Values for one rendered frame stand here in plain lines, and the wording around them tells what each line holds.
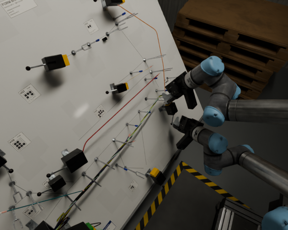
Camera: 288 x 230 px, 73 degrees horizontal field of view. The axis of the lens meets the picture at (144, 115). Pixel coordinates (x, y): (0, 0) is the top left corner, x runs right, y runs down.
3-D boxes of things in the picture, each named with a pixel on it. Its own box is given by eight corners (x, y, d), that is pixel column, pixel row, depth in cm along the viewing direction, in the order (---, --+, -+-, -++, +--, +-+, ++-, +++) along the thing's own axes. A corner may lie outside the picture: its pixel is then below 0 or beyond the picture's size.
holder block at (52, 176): (30, 185, 68) (35, 193, 63) (55, 169, 73) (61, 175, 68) (37, 195, 70) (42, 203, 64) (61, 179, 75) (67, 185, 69)
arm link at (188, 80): (207, 80, 82) (197, 89, 78) (200, 84, 86) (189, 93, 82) (196, 65, 82) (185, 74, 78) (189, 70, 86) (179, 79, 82)
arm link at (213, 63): (223, 78, 70) (206, 62, 68) (202, 90, 79) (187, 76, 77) (229, 65, 73) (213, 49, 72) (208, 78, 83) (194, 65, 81)
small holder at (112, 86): (98, 87, 83) (107, 87, 77) (115, 82, 88) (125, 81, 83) (101, 98, 84) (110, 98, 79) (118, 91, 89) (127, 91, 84)
